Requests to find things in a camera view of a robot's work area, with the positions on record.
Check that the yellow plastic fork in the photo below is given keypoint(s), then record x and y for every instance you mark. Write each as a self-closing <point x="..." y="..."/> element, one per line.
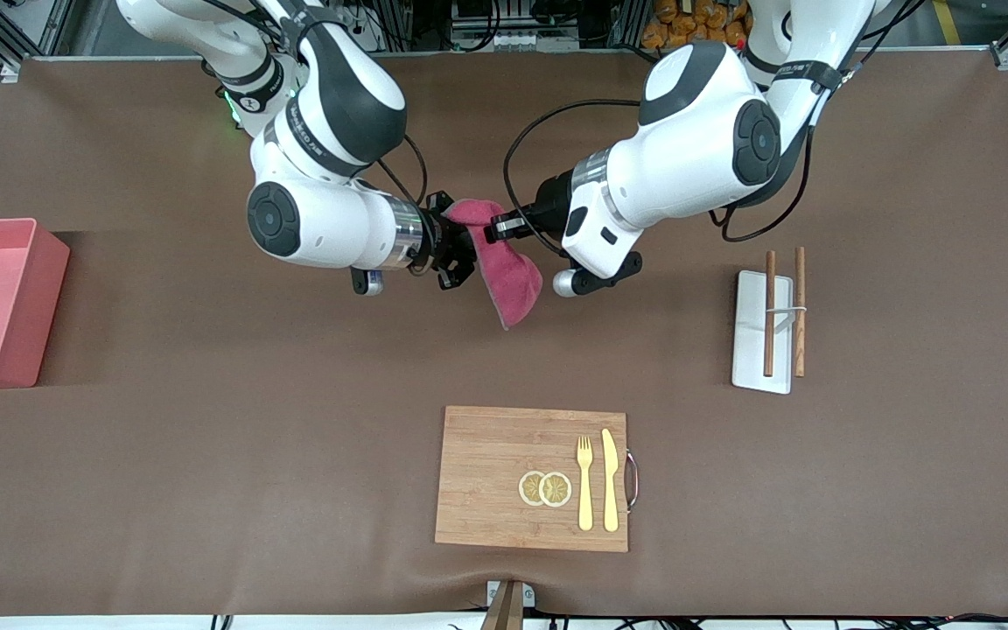
<point x="585" y="499"/>

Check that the wooden cutting board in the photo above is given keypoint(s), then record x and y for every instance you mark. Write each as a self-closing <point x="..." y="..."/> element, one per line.
<point x="486" y="472"/>

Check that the orange packets pile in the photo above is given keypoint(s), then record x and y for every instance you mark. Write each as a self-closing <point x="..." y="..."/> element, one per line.
<point x="679" y="26"/>

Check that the wooden rack rod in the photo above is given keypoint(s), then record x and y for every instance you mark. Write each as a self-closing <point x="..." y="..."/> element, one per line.
<point x="769" y="350"/>
<point x="800" y="350"/>

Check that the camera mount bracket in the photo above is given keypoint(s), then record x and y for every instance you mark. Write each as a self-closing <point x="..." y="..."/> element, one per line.
<point x="508" y="604"/>

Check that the white rack base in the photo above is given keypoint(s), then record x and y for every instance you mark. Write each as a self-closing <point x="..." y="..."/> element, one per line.
<point x="749" y="350"/>

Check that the white power strip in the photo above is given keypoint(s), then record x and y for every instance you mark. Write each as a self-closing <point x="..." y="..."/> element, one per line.
<point x="368" y="37"/>

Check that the yellow plastic knife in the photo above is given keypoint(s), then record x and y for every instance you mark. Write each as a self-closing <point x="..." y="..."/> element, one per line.
<point x="611" y="490"/>

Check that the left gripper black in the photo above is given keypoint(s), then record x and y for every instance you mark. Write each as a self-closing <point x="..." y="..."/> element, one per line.
<point x="549" y="204"/>

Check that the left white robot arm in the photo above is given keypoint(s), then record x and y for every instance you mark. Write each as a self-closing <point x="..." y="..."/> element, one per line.
<point x="688" y="149"/>

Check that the pink and grey cloth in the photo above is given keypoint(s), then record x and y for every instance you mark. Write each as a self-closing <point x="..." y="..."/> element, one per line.
<point x="513" y="280"/>

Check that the white socket bar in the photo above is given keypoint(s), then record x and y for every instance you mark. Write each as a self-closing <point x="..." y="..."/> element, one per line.
<point x="504" y="41"/>

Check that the lemon slice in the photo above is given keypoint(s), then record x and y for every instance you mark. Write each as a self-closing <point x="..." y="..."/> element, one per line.
<point x="556" y="490"/>
<point x="528" y="488"/>

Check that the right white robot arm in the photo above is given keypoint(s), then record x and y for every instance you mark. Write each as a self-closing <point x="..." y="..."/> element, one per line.
<point x="320" y="227"/>

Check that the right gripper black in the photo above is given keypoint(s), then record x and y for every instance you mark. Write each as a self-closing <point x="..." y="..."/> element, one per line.
<point x="444" y="244"/>

